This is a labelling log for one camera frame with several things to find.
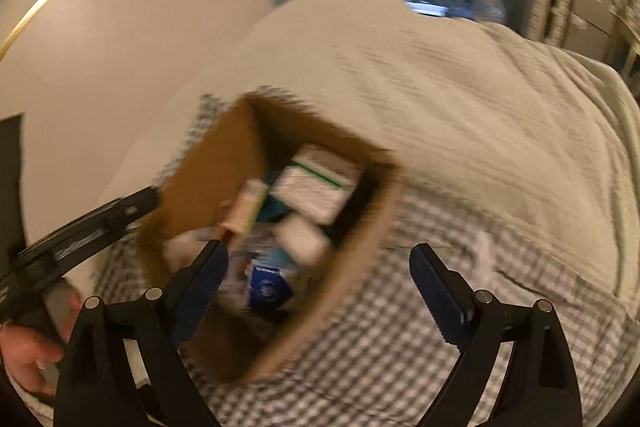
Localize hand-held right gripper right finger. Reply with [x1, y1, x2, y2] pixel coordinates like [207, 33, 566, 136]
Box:
[409, 243, 584, 427]

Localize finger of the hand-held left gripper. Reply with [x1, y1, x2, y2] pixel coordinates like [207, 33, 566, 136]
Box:
[10, 186, 162, 289]

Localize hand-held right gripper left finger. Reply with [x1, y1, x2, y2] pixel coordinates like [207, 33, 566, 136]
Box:
[52, 238, 230, 427]

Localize clear plastic water bottle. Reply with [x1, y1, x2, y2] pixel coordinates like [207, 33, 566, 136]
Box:
[245, 252, 297, 311]

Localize red and tan box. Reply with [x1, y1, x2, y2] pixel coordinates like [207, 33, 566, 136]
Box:
[222, 179, 271, 241]

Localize brown cardboard box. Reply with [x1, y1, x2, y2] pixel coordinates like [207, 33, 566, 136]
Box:
[135, 89, 407, 386]

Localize person's left hand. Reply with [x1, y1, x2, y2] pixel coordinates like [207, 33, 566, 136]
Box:
[0, 292, 84, 397]

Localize checked cloth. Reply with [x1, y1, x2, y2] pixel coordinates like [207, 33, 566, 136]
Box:
[92, 94, 632, 427]

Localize dark panel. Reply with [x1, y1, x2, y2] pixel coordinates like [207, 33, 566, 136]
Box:
[0, 114, 27, 253]

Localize white green-striped box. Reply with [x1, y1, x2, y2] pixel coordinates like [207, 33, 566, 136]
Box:
[272, 144, 364, 226]

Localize white quilted blanket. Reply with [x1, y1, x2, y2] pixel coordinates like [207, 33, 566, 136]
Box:
[97, 0, 640, 308]

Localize white drawer unit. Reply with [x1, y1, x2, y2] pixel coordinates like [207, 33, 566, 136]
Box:
[520, 0, 574, 48]

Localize grey cabinet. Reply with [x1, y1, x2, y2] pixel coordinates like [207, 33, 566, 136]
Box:
[565, 0, 632, 54]

